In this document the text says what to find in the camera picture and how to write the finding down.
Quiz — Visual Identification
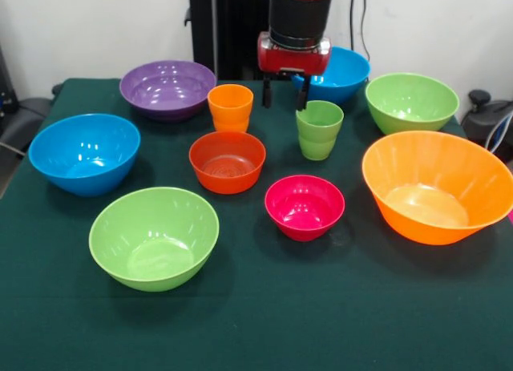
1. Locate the purple plastic bowl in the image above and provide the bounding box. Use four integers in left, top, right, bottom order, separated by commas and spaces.
119, 59, 218, 123

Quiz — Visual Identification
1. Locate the green plastic bowl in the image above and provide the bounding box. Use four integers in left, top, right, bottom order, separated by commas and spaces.
88, 187, 220, 293
364, 72, 460, 135

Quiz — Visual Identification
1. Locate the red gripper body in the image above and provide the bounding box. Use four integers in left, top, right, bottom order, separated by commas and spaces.
256, 30, 333, 78

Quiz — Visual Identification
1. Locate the blue plastic bowl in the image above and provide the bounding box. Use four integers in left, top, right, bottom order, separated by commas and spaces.
291, 46, 371, 110
27, 113, 142, 198

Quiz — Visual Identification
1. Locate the dark green tablecloth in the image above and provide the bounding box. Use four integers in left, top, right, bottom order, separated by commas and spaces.
0, 77, 513, 371

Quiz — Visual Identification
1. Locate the orange plastic cup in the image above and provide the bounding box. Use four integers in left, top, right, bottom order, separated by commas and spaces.
207, 83, 255, 134

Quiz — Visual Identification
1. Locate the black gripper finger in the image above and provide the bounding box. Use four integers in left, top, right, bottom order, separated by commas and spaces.
296, 75, 312, 111
261, 74, 273, 109

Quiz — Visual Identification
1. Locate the small red-orange plastic bowl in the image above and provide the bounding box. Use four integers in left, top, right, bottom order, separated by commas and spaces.
188, 131, 267, 196

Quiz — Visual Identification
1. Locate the small pink plastic bowl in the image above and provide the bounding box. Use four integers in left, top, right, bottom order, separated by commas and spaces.
264, 175, 346, 243

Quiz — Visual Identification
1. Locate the green plastic cup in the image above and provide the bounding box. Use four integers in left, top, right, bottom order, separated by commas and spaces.
295, 99, 345, 162

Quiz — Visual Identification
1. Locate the grey pedestal leg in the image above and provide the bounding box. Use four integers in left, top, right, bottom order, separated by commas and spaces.
0, 96, 53, 155
460, 89, 513, 162

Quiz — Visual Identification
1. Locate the large orange plastic bowl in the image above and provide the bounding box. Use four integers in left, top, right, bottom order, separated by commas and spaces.
362, 130, 513, 246

